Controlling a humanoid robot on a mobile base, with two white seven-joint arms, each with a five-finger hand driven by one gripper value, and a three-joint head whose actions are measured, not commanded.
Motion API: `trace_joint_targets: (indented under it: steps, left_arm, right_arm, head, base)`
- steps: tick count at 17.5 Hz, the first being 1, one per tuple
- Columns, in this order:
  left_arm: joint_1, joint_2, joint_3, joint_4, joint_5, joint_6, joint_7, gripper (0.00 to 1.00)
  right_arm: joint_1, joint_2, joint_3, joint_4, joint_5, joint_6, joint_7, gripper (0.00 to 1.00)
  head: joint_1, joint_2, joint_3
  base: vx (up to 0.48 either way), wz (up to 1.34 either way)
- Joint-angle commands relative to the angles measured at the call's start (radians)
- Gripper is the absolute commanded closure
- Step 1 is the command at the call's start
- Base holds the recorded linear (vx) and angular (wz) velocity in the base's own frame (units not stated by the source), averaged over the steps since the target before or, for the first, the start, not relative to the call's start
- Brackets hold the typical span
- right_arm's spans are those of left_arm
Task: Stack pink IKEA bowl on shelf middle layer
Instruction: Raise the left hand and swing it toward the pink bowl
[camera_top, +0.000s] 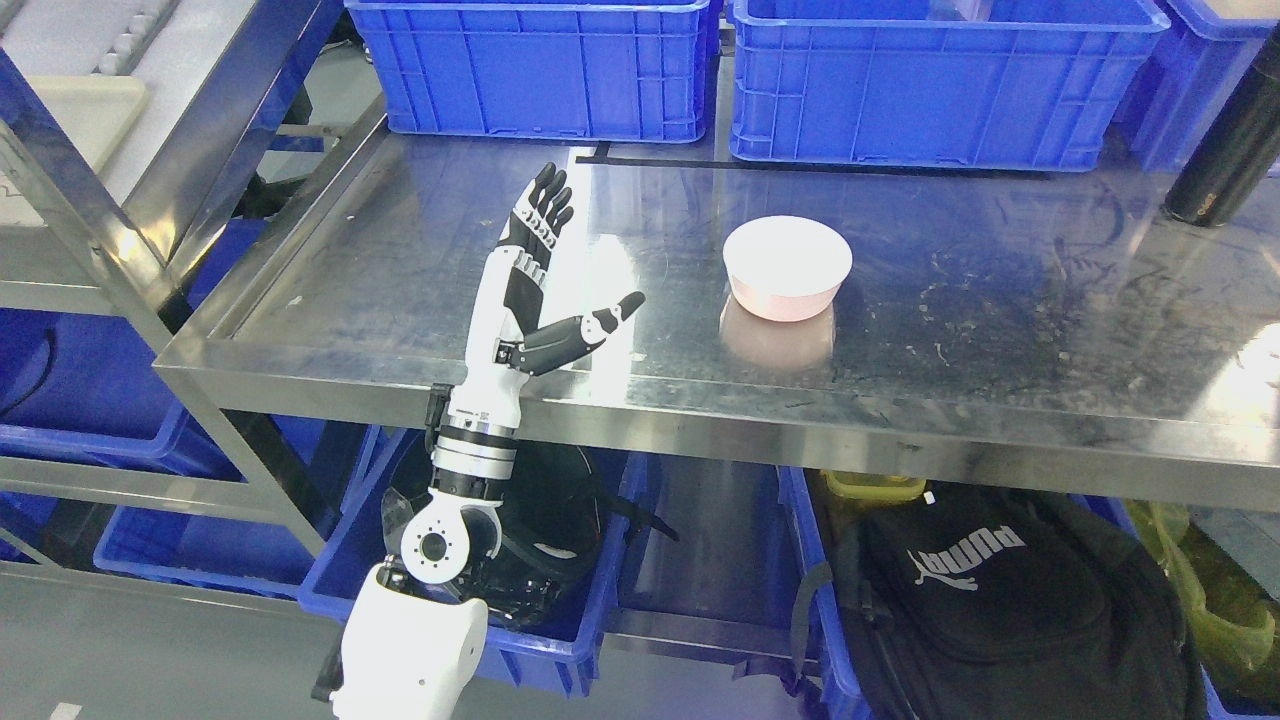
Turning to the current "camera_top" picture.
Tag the blue bin holding helmet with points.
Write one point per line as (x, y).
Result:
(558, 656)

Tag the black helmet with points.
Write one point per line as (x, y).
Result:
(554, 520)

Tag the black cylinder bottle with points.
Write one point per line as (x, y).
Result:
(1236, 152)

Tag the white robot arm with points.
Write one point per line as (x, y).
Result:
(405, 652)

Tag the blue bin lower left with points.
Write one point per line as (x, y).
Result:
(209, 553)

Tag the blue crate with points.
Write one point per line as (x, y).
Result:
(628, 71)
(984, 85)
(1196, 64)

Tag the blue crate top right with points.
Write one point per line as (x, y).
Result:
(1196, 64)

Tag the blue crate top middle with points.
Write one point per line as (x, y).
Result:
(984, 85)

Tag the blue crate top left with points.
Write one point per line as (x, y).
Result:
(628, 71)

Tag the steel shelf rack left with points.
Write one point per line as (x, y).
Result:
(101, 271)

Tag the pink ikea bowl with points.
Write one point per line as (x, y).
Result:
(786, 269)

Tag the black puma backpack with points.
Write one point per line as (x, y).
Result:
(1000, 620)

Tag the blue bin holding backpack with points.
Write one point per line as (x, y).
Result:
(830, 640)

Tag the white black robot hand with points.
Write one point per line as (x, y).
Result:
(506, 343)

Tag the cream plastic tray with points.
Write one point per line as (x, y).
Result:
(95, 112)

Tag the yellow green plastic bag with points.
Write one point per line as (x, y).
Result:
(1233, 621)

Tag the stainless steel shelf table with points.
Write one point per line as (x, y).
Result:
(1039, 330)

